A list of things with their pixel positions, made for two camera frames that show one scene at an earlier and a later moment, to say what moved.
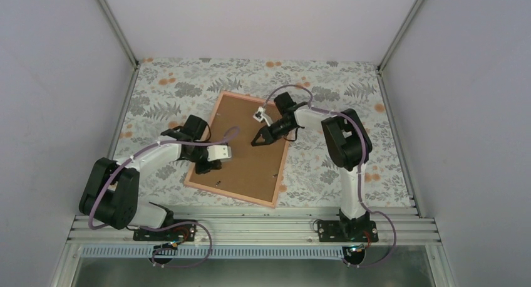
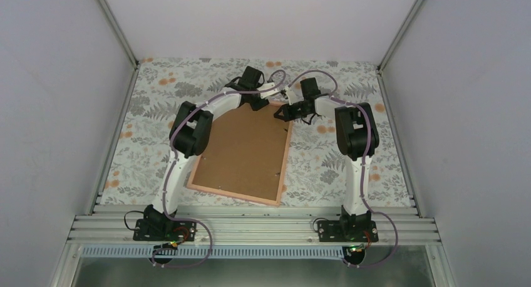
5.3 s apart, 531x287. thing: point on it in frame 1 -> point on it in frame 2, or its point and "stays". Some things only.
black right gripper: [268, 135] -> [287, 114]
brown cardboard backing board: [253, 171] stays
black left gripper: [199, 168] -> [256, 107]
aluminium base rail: [396, 225] stays
